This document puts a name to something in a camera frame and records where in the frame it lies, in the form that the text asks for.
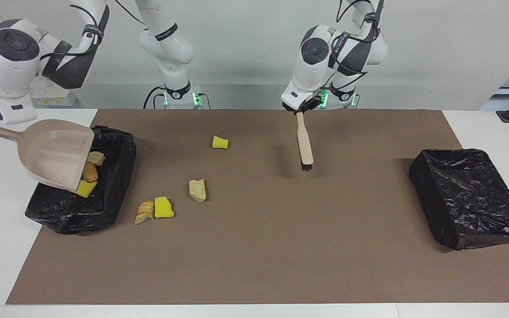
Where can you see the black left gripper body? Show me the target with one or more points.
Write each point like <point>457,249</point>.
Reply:
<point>301,109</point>

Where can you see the beige hand brush black bristles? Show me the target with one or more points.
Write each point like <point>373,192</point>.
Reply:
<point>305,145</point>

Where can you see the beige plastic dustpan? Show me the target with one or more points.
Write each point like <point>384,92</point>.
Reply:
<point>51,154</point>

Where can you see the small notched yellow sponge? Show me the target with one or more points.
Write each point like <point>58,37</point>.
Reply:
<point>219,142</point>

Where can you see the brown bread roll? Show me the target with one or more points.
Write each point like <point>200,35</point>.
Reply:
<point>90,173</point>

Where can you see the pale round bread piece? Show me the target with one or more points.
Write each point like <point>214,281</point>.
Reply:
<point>96,158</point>

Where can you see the yellow sponge piece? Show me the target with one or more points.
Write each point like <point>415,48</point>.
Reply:
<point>163,208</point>
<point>87,189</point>

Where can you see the pale bread chunk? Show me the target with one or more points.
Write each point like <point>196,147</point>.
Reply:
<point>197,190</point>

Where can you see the striped bread slice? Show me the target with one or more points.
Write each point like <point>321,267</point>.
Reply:
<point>144,213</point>

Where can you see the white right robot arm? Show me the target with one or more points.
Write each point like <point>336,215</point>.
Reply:
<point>7,70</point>

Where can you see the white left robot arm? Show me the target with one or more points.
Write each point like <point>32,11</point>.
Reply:
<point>312,66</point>

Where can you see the bin with crumpled black bag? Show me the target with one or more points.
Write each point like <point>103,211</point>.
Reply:
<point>113,176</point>

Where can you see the rectangular bin with black bag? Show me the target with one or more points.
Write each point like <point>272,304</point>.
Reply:
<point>471,198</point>

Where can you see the brown table mat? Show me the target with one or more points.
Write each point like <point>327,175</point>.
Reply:
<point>254,274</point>

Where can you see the white wall socket box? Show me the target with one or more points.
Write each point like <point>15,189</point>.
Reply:
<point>60,100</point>

